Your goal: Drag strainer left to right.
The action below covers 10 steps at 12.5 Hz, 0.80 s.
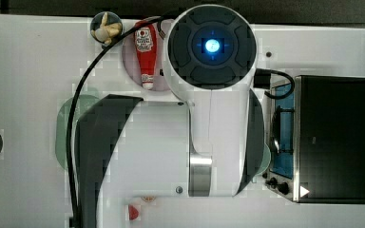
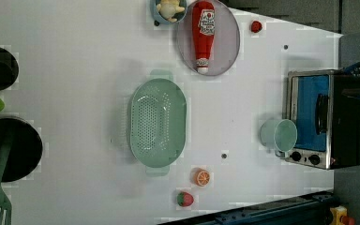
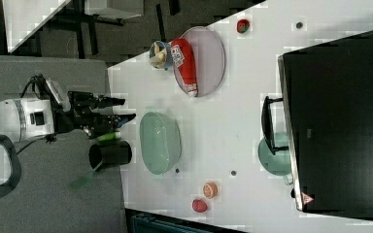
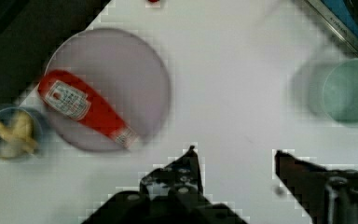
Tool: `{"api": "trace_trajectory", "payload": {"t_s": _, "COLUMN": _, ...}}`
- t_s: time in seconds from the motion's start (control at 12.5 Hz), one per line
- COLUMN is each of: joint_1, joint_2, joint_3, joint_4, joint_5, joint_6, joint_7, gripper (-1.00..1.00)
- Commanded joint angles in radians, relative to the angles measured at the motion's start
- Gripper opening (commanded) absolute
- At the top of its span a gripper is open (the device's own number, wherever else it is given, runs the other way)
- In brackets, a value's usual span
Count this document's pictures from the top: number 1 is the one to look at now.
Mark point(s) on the grey round plate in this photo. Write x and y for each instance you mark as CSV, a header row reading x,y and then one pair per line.
x,y
132,67

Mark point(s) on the green mug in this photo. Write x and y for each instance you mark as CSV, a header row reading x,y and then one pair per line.
x,y
265,161

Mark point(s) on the black toaster oven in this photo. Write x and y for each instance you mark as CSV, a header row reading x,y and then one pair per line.
x,y
317,141

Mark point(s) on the red tomato toy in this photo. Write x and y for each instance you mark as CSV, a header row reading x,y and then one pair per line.
x,y
133,212

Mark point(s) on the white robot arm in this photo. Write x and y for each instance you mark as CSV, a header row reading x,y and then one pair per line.
x,y
204,138

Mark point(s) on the orange slice toy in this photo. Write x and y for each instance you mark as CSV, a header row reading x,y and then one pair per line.
x,y
148,198

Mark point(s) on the beige plush toy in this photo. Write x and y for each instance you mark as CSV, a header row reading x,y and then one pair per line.
x,y
106,32

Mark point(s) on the red ketchup bottle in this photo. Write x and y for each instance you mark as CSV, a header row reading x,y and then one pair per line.
x,y
145,41

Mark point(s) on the blue bowl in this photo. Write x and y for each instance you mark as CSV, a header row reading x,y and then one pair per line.
x,y
112,18

